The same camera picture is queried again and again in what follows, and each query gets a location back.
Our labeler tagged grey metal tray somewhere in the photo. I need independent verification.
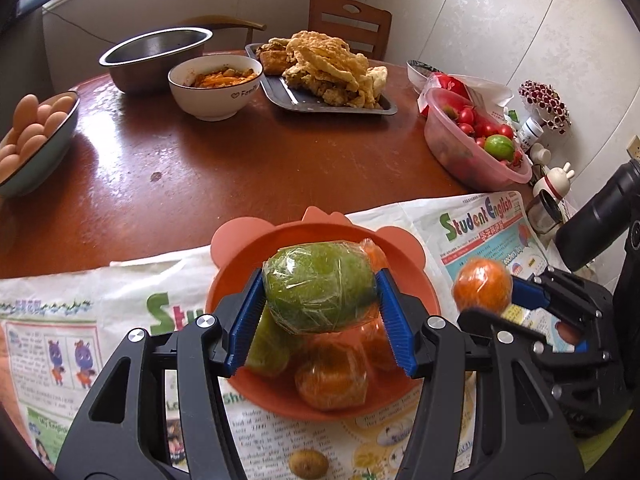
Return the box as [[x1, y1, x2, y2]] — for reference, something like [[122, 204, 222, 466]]
[[244, 42, 398, 116]]

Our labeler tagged person's right hand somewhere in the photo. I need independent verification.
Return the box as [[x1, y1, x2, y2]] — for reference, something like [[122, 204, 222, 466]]
[[555, 322, 591, 356]]

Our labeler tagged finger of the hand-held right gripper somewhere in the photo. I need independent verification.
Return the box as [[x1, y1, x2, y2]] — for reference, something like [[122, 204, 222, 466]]
[[456, 306, 613, 367], [509, 267, 603, 322]]

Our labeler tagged brown longan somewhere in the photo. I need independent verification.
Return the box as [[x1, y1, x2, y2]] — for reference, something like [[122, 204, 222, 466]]
[[289, 447, 330, 480]]

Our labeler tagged white plastic bag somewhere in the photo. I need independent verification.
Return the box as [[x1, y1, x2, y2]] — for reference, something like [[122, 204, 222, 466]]
[[465, 74, 516, 121]]

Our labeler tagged steel basin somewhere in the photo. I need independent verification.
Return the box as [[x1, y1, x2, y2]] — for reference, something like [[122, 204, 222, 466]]
[[98, 27, 214, 93]]

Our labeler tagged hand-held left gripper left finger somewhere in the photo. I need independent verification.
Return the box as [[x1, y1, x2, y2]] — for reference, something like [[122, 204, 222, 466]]
[[54, 267, 268, 480]]

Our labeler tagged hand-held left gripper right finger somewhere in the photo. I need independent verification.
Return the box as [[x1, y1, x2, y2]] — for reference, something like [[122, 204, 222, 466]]
[[375, 267, 586, 480]]

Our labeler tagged white medicine bottle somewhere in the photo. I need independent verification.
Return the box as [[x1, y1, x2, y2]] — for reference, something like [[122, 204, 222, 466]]
[[517, 117, 543, 148]]

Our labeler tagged printed newspaper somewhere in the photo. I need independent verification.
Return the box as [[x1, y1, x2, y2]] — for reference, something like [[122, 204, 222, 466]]
[[0, 191, 621, 480]]

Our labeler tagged white ceramic bowl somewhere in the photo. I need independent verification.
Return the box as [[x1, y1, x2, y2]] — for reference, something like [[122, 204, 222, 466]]
[[167, 55, 264, 122]]

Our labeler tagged green citrus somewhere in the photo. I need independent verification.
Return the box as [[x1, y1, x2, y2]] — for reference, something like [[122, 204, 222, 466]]
[[243, 305, 308, 378], [262, 241, 379, 335]]

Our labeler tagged teal egg bowl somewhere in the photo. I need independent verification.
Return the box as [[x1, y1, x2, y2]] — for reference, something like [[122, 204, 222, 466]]
[[0, 91, 81, 198]]

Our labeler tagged red stew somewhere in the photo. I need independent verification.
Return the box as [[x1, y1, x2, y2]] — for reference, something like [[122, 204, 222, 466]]
[[187, 62, 258, 88]]

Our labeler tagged white rabbit figurine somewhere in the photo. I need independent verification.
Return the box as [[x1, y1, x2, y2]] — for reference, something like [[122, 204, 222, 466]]
[[532, 161, 576, 198]]

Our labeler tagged pile of brown eggs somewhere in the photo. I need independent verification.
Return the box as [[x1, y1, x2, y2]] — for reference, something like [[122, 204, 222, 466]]
[[0, 94, 76, 183]]

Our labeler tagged red white flower ornament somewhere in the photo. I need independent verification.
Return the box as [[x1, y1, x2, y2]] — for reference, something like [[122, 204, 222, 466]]
[[517, 80, 572, 135]]

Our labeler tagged orange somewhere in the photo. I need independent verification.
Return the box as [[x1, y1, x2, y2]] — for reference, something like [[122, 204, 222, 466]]
[[294, 340, 370, 410], [357, 317, 401, 373], [452, 257, 514, 313], [362, 239, 390, 271]]

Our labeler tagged green tomato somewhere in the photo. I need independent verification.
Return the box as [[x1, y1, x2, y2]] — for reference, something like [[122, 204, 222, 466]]
[[484, 134, 516, 162]]

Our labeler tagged pile of small red tomatoes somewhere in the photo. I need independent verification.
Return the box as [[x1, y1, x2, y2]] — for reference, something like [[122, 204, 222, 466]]
[[442, 102, 526, 168]]

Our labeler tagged glass jar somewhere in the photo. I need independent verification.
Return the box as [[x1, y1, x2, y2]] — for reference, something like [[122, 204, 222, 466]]
[[527, 192, 568, 233]]

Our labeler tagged black thermos bottle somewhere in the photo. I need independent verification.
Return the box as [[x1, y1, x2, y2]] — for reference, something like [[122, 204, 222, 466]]
[[556, 160, 640, 273]]

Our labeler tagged pink plastic basin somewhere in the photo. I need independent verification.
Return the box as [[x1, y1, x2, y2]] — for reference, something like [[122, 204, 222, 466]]
[[424, 74, 533, 192]]

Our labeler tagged patterned ceramic bowl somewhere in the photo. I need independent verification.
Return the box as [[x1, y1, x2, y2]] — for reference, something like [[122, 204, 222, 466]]
[[406, 59, 441, 93]]

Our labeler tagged curved wooden chair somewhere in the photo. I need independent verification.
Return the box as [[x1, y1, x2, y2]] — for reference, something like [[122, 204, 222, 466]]
[[177, 15, 267, 46]]

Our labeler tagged orange plastic plate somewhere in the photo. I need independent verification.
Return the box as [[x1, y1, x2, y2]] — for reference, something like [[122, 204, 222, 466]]
[[209, 205, 442, 422]]

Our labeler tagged red plastic bag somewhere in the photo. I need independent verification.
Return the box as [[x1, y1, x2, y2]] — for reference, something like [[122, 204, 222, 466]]
[[425, 72, 473, 106]]

